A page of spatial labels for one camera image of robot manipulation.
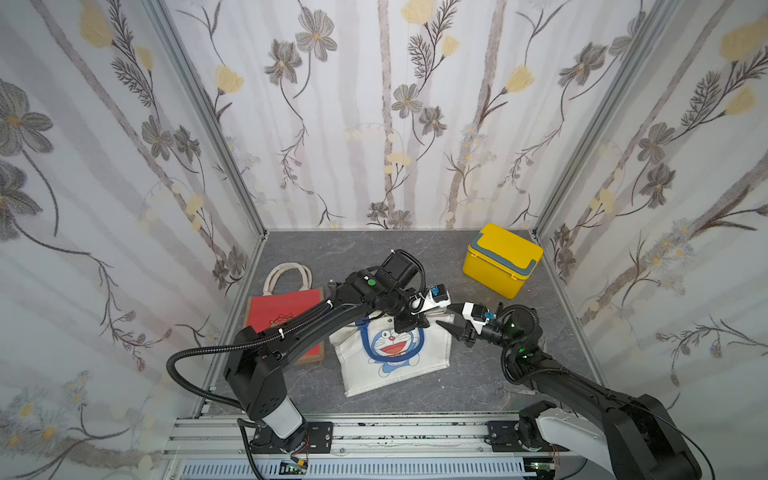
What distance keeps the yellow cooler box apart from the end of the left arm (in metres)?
0.39

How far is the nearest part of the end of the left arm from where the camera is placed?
663 mm

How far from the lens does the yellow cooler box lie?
0.94m
